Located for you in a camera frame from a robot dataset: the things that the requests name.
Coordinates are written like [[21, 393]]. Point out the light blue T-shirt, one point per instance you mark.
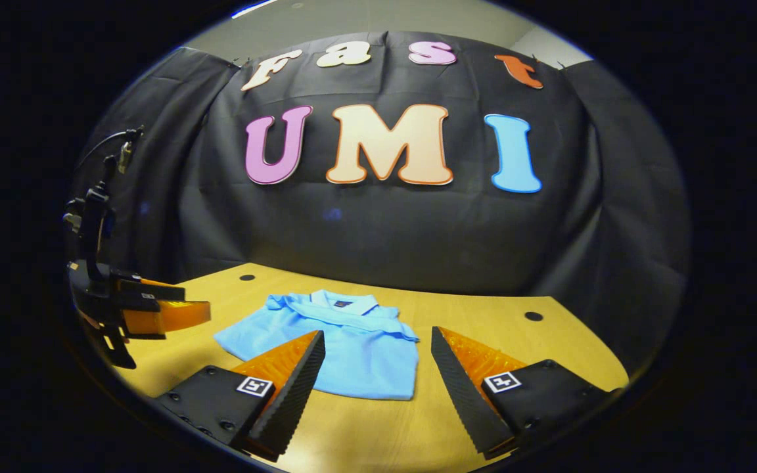
[[365, 355]]

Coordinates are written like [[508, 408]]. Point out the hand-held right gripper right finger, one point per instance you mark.
[[460, 394]]

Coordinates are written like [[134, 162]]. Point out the black backdrop cloth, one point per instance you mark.
[[385, 236]]

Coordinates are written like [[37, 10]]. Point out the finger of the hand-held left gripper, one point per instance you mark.
[[148, 292], [175, 316]]

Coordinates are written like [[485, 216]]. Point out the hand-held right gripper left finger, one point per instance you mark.
[[293, 401]]

